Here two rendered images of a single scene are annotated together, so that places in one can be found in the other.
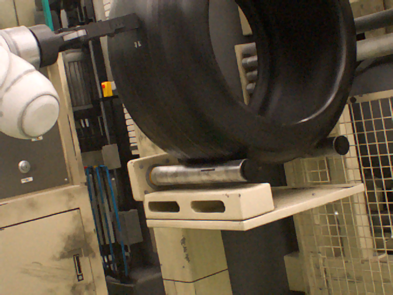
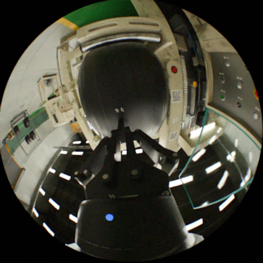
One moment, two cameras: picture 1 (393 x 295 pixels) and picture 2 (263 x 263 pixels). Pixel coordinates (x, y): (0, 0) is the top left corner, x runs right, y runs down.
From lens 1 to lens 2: 139 cm
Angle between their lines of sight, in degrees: 60
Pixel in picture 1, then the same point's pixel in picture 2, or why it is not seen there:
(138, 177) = (165, 35)
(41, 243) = not seen: outside the picture
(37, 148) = (221, 69)
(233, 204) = (81, 34)
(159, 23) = (97, 124)
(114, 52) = (153, 103)
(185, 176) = (127, 34)
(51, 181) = (216, 54)
